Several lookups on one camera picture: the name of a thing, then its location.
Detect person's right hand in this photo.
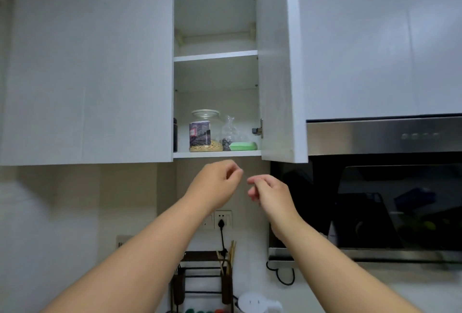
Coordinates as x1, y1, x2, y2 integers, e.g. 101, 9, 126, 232
247, 175, 302, 240

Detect person's left hand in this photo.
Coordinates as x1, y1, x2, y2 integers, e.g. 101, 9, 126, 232
184, 160, 244, 215

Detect person's left forearm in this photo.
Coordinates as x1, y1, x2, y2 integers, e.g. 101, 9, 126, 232
41, 194, 213, 313

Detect person's right forearm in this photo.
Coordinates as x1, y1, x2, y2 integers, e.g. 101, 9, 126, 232
270, 219, 416, 313

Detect clear plastic bag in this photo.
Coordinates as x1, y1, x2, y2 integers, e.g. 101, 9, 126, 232
221, 116, 242, 151

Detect glass jar with grains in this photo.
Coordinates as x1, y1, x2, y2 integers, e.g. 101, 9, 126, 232
189, 109, 224, 153

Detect wooden chopsticks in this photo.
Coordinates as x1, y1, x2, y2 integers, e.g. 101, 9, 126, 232
216, 240, 237, 276

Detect black metal utensil rack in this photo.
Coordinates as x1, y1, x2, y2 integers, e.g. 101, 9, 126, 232
173, 251, 234, 313

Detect white cabinet shelf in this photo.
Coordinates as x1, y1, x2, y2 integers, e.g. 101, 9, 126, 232
173, 50, 258, 63

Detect white electric kettle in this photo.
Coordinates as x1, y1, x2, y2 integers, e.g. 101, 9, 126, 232
236, 291, 283, 313

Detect open white cabinet door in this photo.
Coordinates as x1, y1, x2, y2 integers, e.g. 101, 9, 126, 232
256, 0, 309, 164

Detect stainless steel range hood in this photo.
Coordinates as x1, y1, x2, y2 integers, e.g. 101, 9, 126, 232
268, 116, 462, 269

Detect closed white cabinet door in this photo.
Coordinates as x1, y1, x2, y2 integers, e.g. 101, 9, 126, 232
0, 0, 174, 166

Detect white wall socket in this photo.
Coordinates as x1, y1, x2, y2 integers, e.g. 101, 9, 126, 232
214, 210, 233, 230

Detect black power cable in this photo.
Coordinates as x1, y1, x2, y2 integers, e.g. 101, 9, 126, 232
218, 219, 229, 276

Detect black hood cable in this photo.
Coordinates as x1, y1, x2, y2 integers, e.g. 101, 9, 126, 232
266, 261, 296, 286

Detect white wall cabinet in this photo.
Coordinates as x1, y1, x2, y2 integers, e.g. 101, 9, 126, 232
0, 0, 462, 166

